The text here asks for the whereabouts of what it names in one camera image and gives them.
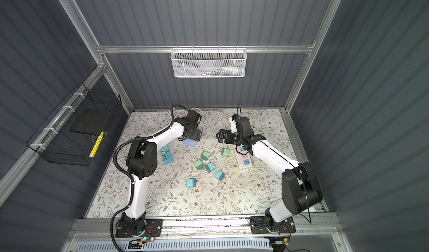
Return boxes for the blue square socket cube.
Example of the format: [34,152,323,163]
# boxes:
[183,138,198,147]

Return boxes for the white long power strip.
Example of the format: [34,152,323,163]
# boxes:
[236,145,252,171]

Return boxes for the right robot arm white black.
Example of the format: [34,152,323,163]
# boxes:
[216,114,323,231]

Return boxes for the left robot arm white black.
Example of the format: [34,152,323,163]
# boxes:
[114,104,201,236]

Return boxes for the green plug cube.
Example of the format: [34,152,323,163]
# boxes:
[221,148,231,157]
[194,160,205,170]
[201,150,211,161]

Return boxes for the floral patterned table mat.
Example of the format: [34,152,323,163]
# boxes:
[86,109,296,218]

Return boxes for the pens in white basket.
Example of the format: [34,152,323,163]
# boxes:
[197,66,245,77]

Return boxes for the black flat pad in basket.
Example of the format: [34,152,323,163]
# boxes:
[70,110,116,136]

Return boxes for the yellow marker pen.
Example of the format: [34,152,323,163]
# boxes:
[89,131,105,158]

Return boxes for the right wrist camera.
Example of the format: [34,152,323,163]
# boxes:
[229,114,240,133]

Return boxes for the white wire mesh basket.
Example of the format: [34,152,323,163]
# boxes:
[170,49,248,78]

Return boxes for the white ventilated cable tray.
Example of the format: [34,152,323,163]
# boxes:
[75,237,273,252]

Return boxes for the black wire mesh basket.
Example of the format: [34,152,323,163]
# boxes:
[27,85,123,167]

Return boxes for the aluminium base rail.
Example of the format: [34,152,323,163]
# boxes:
[67,213,344,241]

